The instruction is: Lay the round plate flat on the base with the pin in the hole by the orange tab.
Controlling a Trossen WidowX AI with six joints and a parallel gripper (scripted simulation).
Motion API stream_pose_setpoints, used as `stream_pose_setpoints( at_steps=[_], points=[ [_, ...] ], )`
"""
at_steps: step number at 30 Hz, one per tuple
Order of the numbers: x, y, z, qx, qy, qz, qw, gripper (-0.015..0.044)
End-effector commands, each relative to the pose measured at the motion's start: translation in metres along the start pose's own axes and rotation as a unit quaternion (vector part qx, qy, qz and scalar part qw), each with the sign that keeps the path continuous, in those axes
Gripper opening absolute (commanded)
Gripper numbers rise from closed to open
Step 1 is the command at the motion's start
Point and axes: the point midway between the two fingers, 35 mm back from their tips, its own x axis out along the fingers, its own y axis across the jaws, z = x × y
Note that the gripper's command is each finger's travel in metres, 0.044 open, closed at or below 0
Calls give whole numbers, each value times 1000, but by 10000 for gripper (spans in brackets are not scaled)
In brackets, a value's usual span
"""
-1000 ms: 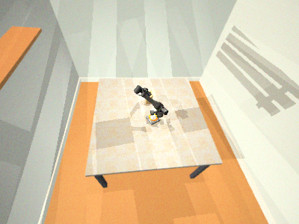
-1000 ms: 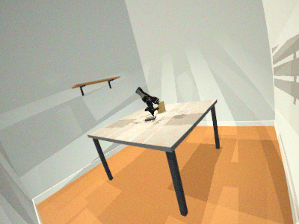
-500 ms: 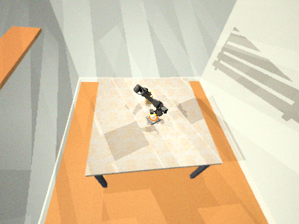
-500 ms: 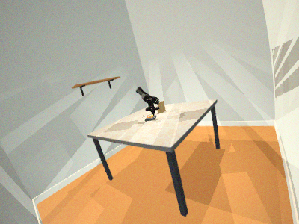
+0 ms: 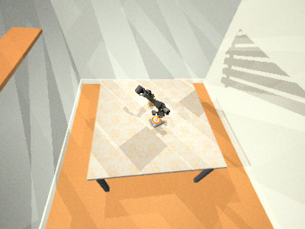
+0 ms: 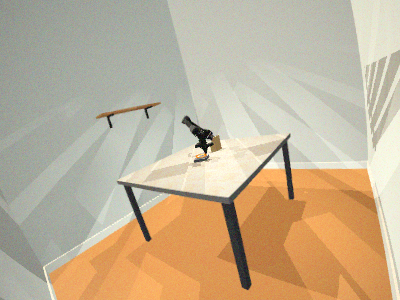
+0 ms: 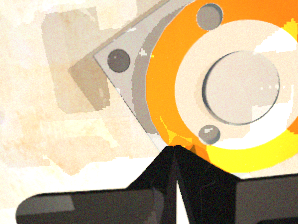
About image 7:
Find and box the orange round plate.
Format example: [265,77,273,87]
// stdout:
[145,0,298,173]

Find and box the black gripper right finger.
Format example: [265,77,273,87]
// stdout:
[173,145,298,224]

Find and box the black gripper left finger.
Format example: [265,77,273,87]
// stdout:
[15,146,178,224]

